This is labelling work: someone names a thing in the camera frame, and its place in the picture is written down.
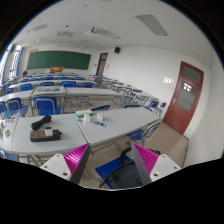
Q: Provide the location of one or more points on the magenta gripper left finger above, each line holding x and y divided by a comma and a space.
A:
69, 166

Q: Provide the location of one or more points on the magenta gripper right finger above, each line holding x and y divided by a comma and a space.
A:
151, 166

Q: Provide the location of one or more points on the ceiling projector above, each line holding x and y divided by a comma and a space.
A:
92, 32

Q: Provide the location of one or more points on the white front desk left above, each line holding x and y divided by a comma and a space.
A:
61, 134

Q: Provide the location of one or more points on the framed picture on desk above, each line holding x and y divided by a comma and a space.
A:
42, 90

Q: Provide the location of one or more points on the red-brown near door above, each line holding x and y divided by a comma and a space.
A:
185, 98

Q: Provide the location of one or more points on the black wall speaker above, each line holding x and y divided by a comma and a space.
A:
117, 50

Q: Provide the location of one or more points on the dark brown power strip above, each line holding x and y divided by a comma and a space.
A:
40, 136

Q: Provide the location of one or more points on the black office chair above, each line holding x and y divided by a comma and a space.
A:
120, 173

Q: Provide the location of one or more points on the white charger plug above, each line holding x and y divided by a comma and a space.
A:
48, 131

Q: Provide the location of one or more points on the red-brown far door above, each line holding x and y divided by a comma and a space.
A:
101, 63

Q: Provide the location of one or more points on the white front desk right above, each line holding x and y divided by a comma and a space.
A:
119, 123

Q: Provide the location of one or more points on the blue chair far left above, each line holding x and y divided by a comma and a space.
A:
16, 108

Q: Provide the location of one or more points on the white desk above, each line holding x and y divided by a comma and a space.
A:
61, 134
119, 123

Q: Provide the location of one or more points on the blue chair behind desk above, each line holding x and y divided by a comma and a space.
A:
46, 105

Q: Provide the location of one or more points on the green chalkboard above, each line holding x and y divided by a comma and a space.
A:
66, 59

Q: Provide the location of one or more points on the small white box left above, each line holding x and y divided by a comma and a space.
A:
86, 118

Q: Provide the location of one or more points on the small white box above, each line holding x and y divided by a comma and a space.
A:
86, 118
99, 117

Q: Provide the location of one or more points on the white wall switch panel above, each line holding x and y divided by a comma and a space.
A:
169, 82

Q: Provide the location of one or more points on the window with blue frame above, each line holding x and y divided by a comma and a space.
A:
9, 63

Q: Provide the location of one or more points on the small white box right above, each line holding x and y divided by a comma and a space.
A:
99, 117

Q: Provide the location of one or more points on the orange lectern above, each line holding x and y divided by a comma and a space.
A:
56, 69

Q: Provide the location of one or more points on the red-brown door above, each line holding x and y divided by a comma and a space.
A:
101, 63
185, 98

